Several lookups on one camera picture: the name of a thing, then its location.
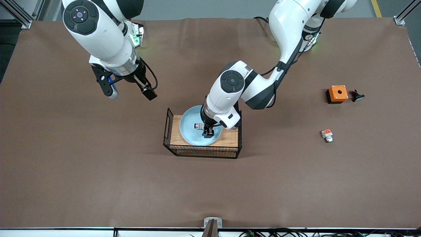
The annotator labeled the black wire mesh basket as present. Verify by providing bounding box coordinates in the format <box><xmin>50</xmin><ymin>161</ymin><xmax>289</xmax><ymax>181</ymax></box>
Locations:
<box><xmin>163</xmin><ymin>108</ymin><xmax>243</xmax><ymax>159</ymax></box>

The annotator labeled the orange button box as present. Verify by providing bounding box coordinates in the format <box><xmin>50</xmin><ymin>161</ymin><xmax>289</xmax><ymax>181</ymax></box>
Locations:
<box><xmin>326</xmin><ymin>85</ymin><xmax>349</xmax><ymax>104</ymax></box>

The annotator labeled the light blue round plate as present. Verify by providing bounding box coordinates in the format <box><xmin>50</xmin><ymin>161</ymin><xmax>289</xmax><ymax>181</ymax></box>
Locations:
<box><xmin>180</xmin><ymin>105</ymin><xmax>223</xmax><ymax>146</ymax></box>

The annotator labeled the aluminium frame post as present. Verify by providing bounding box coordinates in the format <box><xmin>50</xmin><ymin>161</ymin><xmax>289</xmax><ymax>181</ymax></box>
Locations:
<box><xmin>394</xmin><ymin>0</ymin><xmax>421</xmax><ymax>26</ymax></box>
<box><xmin>0</xmin><ymin>0</ymin><xmax>33</xmax><ymax>29</ymax></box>

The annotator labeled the brown table cover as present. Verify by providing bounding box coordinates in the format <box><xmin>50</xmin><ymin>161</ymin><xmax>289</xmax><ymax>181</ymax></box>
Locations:
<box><xmin>0</xmin><ymin>17</ymin><xmax>421</xmax><ymax>229</ymax></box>

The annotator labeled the metal table edge bracket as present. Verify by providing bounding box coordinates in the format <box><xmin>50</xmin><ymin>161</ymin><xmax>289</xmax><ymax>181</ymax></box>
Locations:
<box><xmin>204</xmin><ymin>217</ymin><xmax>222</xmax><ymax>229</ymax></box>

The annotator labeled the wooden board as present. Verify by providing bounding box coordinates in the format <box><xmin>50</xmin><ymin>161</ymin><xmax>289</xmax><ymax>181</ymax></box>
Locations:
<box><xmin>170</xmin><ymin>115</ymin><xmax>239</xmax><ymax>147</ymax></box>

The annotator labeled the black push button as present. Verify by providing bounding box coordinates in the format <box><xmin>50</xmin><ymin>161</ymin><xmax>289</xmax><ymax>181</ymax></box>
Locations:
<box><xmin>349</xmin><ymin>89</ymin><xmax>365</xmax><ymax>102</ymax></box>

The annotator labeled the dark mounting post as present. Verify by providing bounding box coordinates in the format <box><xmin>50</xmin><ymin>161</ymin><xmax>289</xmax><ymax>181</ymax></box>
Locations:
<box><xmin>201</xmin><ymin>220</ymin><xmax>218</xmax><ymax>237</ymax></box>

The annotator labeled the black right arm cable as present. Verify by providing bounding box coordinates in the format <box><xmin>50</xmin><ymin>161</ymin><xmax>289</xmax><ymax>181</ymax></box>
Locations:
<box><xmin>140</xmin><ymin>59</ymin><xmax>159</xmax><ymax>91</ymax></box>

